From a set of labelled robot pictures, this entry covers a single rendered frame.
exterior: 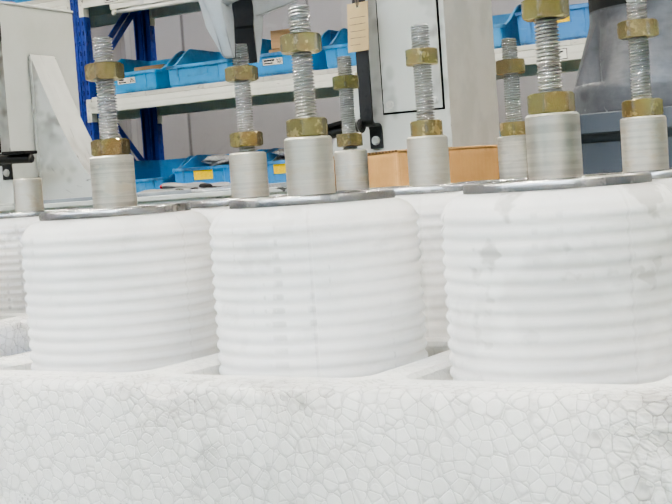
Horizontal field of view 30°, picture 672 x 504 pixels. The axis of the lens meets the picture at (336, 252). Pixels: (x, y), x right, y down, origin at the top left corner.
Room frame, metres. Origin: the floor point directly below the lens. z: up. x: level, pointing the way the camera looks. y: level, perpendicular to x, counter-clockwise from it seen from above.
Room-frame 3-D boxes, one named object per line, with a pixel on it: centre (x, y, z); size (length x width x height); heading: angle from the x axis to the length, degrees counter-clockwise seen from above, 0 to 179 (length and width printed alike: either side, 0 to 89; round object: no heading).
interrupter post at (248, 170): (0.73, 0.05, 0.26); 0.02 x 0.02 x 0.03
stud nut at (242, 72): (0.73, 0.05, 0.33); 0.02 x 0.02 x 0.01; 43
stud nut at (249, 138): (0.73, 0.05, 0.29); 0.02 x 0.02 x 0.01; 43
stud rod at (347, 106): (0.84, -0.01, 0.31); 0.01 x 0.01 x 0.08
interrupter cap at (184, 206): (0.63, 0.11, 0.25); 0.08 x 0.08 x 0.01
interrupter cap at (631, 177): (0.51, -0.09, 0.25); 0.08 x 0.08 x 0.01
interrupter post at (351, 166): (0.84, -0.01, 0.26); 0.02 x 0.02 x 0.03
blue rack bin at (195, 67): (6.31, 0.50, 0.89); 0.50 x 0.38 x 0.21; 153
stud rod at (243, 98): (0.73, 0.05, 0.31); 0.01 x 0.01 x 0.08
